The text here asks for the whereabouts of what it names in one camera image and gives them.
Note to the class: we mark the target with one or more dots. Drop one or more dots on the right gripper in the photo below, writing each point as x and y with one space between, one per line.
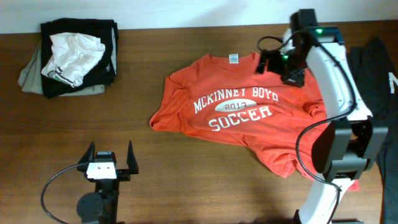
295 79

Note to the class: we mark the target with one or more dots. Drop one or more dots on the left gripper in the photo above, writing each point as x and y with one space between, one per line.
123 174

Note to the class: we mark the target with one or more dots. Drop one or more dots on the orange soccer t-shirt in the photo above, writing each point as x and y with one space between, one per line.
216 100

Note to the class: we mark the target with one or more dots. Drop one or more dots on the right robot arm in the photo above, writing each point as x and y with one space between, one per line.
351 141

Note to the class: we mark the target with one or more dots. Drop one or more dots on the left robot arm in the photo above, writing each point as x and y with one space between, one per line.
101 205

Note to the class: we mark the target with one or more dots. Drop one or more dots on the black folded garment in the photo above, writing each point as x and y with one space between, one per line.
102 74

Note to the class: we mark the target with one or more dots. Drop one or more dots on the grey folded garment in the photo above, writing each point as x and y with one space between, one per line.
30 78

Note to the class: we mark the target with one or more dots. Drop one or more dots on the black t-shirt at right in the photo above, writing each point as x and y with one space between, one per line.
374 75

